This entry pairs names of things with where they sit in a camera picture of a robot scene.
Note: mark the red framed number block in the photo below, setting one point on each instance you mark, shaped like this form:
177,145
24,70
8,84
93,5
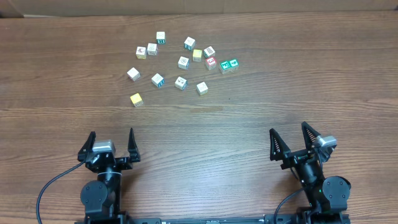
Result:
210,63

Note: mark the white block dark green side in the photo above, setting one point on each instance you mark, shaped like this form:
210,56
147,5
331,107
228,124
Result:
209,52

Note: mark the white block blue number side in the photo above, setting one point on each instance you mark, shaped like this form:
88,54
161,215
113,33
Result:
181,83

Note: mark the green framed block left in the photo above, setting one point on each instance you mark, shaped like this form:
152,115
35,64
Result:
225,67

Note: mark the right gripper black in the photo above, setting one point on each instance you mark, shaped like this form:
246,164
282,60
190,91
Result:
294,157

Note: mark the white block green side top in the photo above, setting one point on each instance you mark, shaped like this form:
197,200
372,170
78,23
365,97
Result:
160,38

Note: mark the plain white wooden block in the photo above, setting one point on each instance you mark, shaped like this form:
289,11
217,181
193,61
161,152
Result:
133,74

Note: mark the green framed block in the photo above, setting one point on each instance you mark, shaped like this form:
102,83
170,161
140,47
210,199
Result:
234,65
225,67

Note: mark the yellow topped wooden block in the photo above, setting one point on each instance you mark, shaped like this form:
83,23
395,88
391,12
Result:
136,100

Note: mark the pale yellow block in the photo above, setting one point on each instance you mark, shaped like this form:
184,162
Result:
197,55

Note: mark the white block yellow side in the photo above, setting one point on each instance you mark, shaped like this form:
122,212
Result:
141,52

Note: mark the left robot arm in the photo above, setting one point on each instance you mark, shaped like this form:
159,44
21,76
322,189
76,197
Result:
102,197

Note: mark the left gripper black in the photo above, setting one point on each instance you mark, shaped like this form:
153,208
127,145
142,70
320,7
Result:
134,154

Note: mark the white block teal side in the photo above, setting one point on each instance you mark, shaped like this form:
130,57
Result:
189,43

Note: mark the white block blue letter side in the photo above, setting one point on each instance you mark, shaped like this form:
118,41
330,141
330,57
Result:
157,80

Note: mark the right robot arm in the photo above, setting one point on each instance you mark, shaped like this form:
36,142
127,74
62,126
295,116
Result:
327,196

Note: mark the white block brown print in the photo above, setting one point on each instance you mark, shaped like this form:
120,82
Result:
152,49

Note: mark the green framed block right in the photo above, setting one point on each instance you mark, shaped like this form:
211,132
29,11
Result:
234,65

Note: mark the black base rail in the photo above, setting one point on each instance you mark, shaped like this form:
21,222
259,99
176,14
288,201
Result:
267,219

